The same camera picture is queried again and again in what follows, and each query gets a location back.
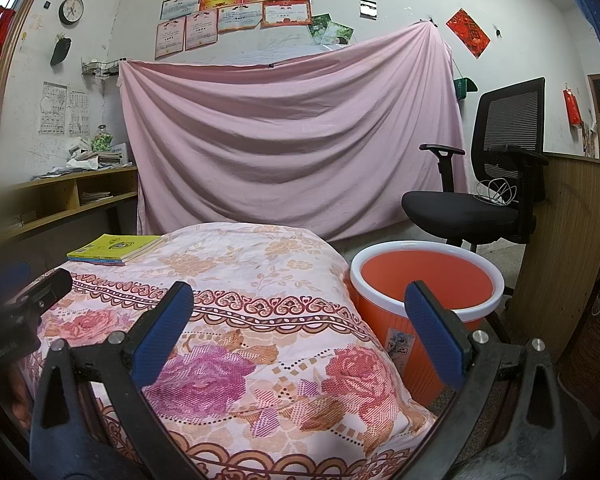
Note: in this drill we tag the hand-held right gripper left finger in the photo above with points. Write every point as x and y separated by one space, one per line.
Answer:
162 332

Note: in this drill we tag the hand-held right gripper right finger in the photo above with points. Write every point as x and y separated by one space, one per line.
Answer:
437 335

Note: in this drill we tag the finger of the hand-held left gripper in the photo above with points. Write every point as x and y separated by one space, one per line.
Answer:
50 285
5 275

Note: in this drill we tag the orange bucket with white rim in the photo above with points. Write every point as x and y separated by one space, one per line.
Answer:
420 280

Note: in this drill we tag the person's left hand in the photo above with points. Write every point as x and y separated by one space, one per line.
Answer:
20 395

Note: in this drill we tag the blue book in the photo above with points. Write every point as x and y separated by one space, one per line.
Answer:
100 261

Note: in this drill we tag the yellow book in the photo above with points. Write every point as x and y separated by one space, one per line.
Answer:
115 246

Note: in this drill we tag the small stack of papers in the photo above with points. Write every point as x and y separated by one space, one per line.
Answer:
95 197

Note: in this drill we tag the floral pink blanket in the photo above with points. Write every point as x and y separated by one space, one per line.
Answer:
260 310

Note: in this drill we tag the black office chair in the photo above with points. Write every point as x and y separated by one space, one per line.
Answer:
460 215

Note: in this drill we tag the pile of papers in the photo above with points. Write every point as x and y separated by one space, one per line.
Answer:
75 165

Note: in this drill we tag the wooden shelf unit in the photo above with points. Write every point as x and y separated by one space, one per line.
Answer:
110 172

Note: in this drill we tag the white box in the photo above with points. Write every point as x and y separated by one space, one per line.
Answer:
120 155

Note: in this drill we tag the glass jar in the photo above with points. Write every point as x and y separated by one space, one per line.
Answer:
102 139

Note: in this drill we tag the black hanging cap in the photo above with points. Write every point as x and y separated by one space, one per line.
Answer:
60 50

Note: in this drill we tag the pink hanging sheet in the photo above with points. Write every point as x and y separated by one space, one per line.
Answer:
290 135

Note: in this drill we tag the green hanging holder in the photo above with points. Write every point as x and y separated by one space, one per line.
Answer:
465 87

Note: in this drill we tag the red hanging ornament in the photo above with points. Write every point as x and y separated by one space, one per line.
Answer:
572 107

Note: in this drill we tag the green photo print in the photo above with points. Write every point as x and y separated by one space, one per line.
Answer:
320 29
341 33

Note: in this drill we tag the blue dotted cloth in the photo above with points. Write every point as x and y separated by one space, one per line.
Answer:
595 10

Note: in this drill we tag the wall calendar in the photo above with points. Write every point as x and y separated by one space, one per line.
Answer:
53 108

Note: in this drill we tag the printed wall sheet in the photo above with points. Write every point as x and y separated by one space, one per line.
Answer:
79 113

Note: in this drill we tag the wooden window frame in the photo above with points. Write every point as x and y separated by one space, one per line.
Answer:
17 35

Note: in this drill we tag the round wall clock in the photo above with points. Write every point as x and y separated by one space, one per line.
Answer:
71 10

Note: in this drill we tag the wooden picture frame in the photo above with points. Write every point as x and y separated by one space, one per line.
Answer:
592 110

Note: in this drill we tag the red paper wall decoration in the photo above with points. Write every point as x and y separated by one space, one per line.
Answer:
468 33

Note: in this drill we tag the black wall hook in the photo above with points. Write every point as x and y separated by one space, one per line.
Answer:
500 34

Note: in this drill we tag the group of wall certificates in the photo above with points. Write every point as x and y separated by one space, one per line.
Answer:
230 5

